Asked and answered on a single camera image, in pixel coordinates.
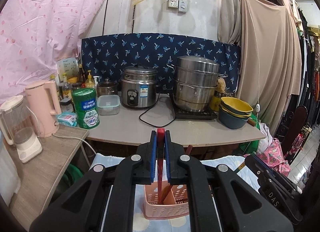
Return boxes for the pink electric kettle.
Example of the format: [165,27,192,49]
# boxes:
[25,80,62,138]

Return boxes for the beige curtain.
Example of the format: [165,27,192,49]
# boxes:
[219,0,304,135]

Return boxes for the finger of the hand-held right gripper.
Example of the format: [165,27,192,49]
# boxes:
[256,157,303,195]
[244,155,273,187]

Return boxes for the brown loofah sponge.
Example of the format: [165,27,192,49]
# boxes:
[216,78,227,92]

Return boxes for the light blue printed tablecloth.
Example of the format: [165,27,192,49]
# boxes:
[90,153,262,232]

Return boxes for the clear bottle yellow label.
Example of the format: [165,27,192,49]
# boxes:
[61,73,72,101]

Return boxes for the white storage bin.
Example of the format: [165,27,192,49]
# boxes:
[0,144,22,199]

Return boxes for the red and black chopstick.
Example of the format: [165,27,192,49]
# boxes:
[162,145,193,203]
[157,128,166,204]

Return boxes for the steel rice cooker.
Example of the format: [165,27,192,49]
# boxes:
[120,64,158,109]

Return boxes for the green chopstick gold label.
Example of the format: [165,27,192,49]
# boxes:
[234,161,247,174]

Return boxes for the green bag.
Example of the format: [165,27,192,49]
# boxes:
[237,113,262,155]

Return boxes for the pink spotted cloth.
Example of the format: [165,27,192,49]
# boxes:
[0,0,114,102]

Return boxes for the black induction cooker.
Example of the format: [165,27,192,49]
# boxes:
[171,102,218,120]

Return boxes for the navy leaf print cloth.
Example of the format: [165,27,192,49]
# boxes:
[80,32,242,92]

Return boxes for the dark lidded jar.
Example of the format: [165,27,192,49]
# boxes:
[60,98,74,113]

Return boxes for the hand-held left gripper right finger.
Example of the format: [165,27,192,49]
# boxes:
[164,130,293,232]

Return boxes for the pink floral cloth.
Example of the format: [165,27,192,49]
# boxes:
[255,138,292,180]

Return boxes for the white printed carton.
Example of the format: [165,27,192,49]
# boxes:
[56,58,79,82]

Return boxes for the hanging clothes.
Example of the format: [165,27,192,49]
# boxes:
[262,0,320,135]

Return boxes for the clear food container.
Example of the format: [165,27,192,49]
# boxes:
[97,95,120,116]

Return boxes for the black power cable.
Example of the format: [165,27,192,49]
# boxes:
[139,96,177,125]

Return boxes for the green milk powder can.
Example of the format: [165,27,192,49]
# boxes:
[72,87,101,130]

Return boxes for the beige kitchen counter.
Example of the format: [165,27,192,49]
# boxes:
[84,94,267,147]

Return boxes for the white blender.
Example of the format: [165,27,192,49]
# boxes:
[0,96,43,164]

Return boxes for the stainless steel steamer pot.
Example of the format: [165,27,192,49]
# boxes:
[166,55,228,113]

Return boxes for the dark blue bowl yellow rim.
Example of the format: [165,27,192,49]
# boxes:
[218,113,251,129]
[221,111,252,120]

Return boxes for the yellow pump bottle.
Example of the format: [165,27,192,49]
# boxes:
[85,70,96,89]

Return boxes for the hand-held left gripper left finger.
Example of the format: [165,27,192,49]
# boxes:
[29,130,158,232]

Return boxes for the small lidded steel pot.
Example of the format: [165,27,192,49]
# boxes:
[96,78,118,97]

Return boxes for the pink perforated utensil basket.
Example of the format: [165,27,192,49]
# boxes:
[143,184,190,220]

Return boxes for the wood grain side table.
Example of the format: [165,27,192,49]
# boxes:
[9,123,90,231]

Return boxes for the blue tissue packet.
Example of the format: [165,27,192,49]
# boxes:
[56,112,78,127]

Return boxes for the white cord with switch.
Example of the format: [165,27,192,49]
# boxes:
[236,0,262,152]

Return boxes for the dark wooden chair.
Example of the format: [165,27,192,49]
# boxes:
[275,106,308,165]

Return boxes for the dark sauce bottle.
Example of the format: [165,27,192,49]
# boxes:
[77,64,85,84]

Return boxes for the yellow tin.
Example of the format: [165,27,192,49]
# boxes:
[210,91,234,112]

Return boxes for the white power cable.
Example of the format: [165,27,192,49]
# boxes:
[52,132,98,157]

